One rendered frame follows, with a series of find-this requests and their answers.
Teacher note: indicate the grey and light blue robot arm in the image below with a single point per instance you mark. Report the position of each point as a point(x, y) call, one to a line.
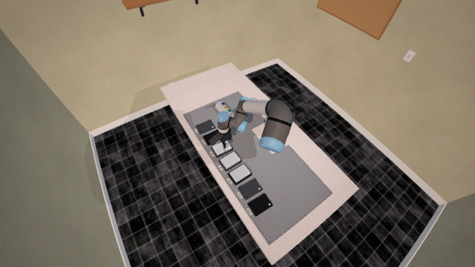
point(277, 125)

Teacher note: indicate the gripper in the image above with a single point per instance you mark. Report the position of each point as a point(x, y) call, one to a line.
point(227, 136)

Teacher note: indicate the white operator button panel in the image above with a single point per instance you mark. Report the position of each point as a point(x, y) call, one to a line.
point(221, 106)

